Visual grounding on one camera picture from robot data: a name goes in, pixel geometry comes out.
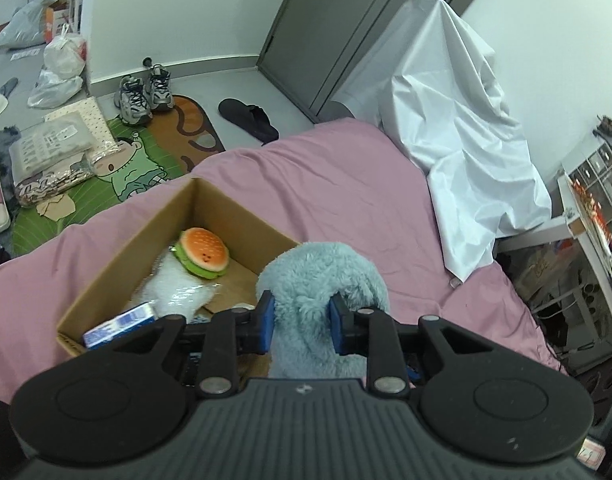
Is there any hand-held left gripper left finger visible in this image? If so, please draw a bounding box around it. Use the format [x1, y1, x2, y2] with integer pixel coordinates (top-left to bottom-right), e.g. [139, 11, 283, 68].
[116, 290, 276, 398]

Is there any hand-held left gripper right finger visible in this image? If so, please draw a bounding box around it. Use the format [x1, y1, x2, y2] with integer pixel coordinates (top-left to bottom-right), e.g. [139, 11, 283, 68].
[328, 292, 487, 397]

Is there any blue-grey fluffy plush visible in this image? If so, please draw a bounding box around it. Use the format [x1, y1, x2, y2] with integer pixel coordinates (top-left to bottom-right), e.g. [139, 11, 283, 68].
[256, 241, 391, 378]

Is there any cardboard box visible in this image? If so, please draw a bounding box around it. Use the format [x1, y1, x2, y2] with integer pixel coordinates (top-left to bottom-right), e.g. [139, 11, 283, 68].
[56, 177, 301, 358]

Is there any hamburger plush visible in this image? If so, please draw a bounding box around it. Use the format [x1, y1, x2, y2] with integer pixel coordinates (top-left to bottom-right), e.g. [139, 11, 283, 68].
[172, 227, 230, 280]

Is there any white fluffy plush in plastic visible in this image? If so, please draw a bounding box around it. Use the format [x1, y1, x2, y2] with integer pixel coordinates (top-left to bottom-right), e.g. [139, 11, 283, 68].
[131, 255, 222, 321]

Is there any blue and white packet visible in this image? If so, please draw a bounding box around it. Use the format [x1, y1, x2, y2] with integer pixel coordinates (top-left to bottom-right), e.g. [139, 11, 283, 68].
[82, 302, 159, 350]

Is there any pink bedsheet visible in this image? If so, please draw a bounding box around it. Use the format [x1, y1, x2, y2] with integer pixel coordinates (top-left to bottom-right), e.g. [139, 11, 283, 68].
[0, 117, 569, 406]

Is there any green cartoon floor mat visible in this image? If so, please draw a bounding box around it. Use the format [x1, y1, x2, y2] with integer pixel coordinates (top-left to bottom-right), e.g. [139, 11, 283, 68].
[11, 94, 227, 258]

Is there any black slipper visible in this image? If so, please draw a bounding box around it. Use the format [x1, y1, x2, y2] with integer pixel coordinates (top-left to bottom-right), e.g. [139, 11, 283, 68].
[217, 98, 280, 142]

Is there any white desk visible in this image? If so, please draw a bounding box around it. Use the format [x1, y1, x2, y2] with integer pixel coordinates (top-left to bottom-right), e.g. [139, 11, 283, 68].
[496, 160, 612, 281]

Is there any white cloth cover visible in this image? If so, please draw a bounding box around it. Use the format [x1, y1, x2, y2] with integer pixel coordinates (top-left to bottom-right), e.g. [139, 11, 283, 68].
[331, 0, 553, 283]

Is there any patterned fabric packet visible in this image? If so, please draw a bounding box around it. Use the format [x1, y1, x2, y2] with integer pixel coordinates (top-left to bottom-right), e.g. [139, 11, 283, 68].
[13, 152, 97, 208]

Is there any grey sneaker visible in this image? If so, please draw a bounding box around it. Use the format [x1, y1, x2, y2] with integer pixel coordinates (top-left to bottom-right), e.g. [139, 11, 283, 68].
[145, 64, 176, 112]
[113, 75, 153, 126]

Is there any polka dot packet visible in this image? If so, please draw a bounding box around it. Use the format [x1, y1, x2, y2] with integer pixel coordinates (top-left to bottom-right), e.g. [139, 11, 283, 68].
[43, 96, 122, 161]

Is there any grey packed bedding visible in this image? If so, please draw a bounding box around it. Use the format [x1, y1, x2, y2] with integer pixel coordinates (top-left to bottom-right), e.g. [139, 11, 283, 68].
[8, 112, 94, 181]

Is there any grey door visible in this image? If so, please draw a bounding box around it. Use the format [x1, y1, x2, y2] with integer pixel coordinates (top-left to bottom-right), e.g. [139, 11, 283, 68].
[258, 0, 474, 123]

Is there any drawer organiser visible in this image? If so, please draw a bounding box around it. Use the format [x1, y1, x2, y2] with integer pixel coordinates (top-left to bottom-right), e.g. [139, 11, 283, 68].
[566, 135, 612, 201]

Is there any clear plastic bag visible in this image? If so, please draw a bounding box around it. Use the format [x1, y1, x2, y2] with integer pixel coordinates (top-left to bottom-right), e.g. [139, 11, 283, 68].
[27, 69, 84, 110]

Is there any white plastic bag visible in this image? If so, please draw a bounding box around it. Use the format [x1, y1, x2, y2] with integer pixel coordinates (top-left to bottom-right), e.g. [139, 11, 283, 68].
[43, 35, 87, 80]

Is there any orange and white carton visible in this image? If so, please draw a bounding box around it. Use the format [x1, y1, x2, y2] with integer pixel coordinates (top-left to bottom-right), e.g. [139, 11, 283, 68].
[42, 0, 72, 43]

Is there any grey mailer bag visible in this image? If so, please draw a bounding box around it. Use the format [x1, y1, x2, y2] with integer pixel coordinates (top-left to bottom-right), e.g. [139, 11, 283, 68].
[0, 0, 52, 50]

